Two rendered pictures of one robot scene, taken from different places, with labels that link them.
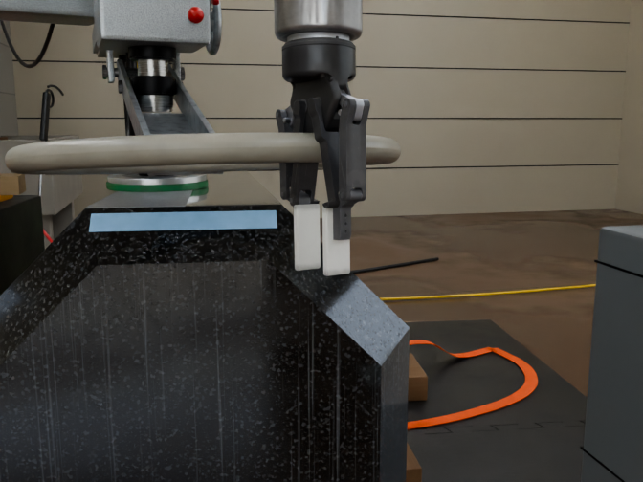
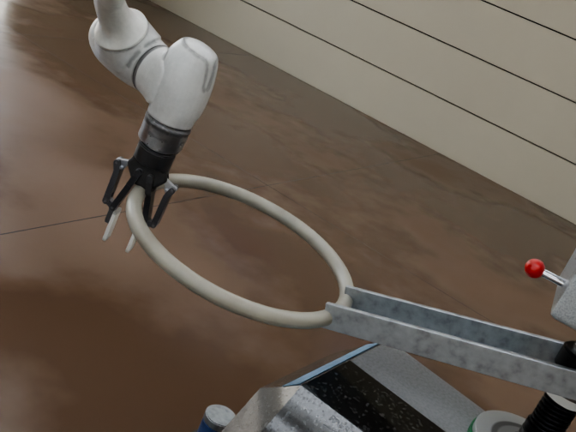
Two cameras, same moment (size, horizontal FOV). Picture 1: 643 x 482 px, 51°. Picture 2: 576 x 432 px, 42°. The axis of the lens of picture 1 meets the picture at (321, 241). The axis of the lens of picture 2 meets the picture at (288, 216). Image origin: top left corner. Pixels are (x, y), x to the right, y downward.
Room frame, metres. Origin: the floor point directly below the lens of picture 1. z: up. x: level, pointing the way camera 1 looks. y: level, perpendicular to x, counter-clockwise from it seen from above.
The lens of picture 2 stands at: (1.74, -0.90, 1.52)
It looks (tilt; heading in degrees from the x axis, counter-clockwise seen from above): 20 degrees down; 127
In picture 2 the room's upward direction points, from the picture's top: 23 degrees clockwise
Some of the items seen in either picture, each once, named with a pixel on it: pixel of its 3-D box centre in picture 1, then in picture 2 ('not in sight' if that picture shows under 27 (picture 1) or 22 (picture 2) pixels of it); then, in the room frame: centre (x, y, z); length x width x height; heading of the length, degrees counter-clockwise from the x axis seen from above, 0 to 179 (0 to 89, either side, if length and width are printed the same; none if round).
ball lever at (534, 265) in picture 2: (193, 16); (548, 275); (1.39, 0.25, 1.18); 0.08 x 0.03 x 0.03; 20
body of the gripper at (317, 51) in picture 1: (319, 88); (150, 165); (0.70, 0.00, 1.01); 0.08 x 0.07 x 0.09; 36
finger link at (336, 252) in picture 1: (336, 240); (111, 224); (0.67, -0.02, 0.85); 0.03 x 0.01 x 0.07; 126
